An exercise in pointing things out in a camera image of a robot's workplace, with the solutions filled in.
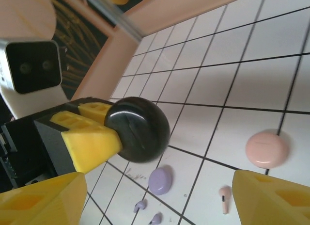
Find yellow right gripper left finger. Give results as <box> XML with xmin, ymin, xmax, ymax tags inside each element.
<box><xmin>0</xmin><ymin>171</ymin><xmax>87</xmax><ymax>225</ymax></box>

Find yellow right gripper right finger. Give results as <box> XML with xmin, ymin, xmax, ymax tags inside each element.
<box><xmin>232</xmin><ymin>169</ymin><xmax>310</xmax><ymax>225</ymax></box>

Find black earbud charging case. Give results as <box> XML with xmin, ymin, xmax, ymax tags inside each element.
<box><xmin>104</xmin><ymin>96</ymin><xmax>171</xmax><ymax>163</ymax></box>

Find pink earbud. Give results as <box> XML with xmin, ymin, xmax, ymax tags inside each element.
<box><xmin>218</xmin><ymin>186</ymin><xmax>231</xmax><ymax>215</ymax></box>

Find pink earbud charging case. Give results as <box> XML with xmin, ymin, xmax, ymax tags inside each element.
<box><xmin>245</xmin><ymin>129</ymin><xmax>289</xmax><ymax>169</ymax></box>

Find purple earbud charging case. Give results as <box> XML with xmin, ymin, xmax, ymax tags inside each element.
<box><xmin>148</xmin><ymin>164</ymin><xmax>173</xmax><ymax>196</ymax></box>

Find purple earbud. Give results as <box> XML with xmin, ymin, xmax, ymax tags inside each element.
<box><xmin>134</xmin><ymin>199</ymin><xmax>148</xmax><ymax>213</ymax></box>
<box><xmin>149</xmin><ymin>212</ymin><xmax>162</xmax><ymax>225</ymax></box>

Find dark panel pink circle leaves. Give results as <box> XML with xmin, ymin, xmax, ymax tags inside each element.
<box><xmin>0</xmin><ymin>0</ymin><xmax>109</xmax><ymax>101</ymax></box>

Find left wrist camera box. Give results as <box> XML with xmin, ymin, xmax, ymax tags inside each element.
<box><xmin>0</xmin><ymin>39</ymin><xmax>70</xmax><ymax>120</ymax></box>

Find aluminium corner post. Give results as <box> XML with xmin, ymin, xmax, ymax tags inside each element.
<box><xmin>81</xmin><ymin>0</ymin><xmax>144</xmax><ymax>45</ymax></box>

